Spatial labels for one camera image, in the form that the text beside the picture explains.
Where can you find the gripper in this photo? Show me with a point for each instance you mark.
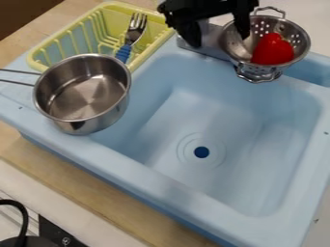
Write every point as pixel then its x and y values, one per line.
pixel 206 6

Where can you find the silver pot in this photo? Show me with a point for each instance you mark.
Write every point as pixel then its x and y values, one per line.
pixel 81 93

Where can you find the red toy pepper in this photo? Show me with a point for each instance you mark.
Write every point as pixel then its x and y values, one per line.
pixel 271 50

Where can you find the silver strainer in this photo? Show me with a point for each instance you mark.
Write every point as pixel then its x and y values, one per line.
pixel 296 37

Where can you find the grey tap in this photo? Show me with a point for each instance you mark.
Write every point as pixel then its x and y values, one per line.
pixel 213 41

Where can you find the yellow dish rack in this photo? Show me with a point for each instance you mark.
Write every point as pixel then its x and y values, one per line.
pixel 94 32

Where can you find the light blue toy sink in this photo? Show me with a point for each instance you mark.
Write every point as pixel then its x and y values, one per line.
pixel 215 128

